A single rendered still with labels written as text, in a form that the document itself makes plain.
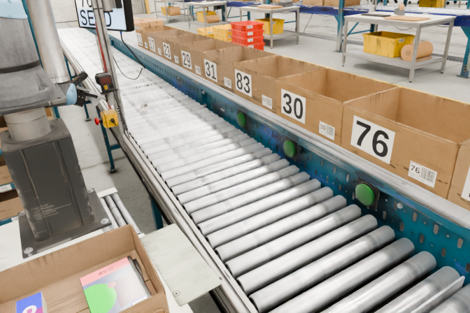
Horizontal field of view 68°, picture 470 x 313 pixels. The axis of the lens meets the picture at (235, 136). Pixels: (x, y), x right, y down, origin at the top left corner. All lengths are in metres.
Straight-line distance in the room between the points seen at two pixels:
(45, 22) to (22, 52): 0.55
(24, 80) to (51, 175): 0.28
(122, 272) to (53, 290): 0.18
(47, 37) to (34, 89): 0.57
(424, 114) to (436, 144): 0.37
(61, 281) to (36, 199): 0.26
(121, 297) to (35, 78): 0.62
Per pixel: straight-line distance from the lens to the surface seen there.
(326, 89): 1.73
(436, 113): 1.40
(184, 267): 1.03
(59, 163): 1.15
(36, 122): 1.14
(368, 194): 1.17
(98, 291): 0.99
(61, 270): 1.09
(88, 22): 2.13
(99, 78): 1.71
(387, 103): 1.43
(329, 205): 1.24
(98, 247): 1.07
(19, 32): 1.09
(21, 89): 1.08
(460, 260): 1.14
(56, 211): 1.22
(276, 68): 2.02
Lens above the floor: 1.47
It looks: 25 degrees down
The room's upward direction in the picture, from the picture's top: 4 degrees counter-clockwise
